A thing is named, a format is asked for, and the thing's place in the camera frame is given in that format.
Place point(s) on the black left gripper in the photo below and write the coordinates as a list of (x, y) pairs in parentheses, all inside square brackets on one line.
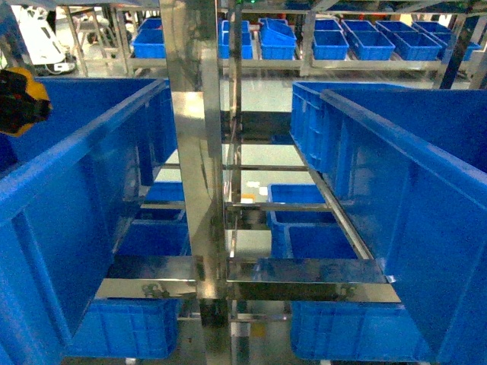
[(17, 102)]

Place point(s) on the yellow toy block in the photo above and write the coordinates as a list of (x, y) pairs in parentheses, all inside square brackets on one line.
[(36, 93)]

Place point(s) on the large blue upper left bin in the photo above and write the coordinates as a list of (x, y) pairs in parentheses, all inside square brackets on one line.
[(69, 189)]

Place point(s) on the large blue bin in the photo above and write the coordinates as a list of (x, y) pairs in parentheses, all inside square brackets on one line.
[(410, 168), (69, 189)]

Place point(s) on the blue bottom left bin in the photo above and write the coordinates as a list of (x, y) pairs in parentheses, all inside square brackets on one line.
[(144, 329)]

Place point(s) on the blue bin behind right bin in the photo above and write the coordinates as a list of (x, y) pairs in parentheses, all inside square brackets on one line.
[(309, 129)]

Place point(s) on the blue lower centre bin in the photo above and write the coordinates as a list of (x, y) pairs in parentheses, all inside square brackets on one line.
[(304, 234)]

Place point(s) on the blue bottom right bin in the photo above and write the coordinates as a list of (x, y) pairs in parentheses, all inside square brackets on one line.
[(356, 331)]

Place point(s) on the large blue right bin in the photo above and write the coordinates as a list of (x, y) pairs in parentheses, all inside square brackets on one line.
[(410, 168)]

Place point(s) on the steel rack upright post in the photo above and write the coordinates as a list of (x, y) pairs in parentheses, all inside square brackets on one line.
[(190, 35)]

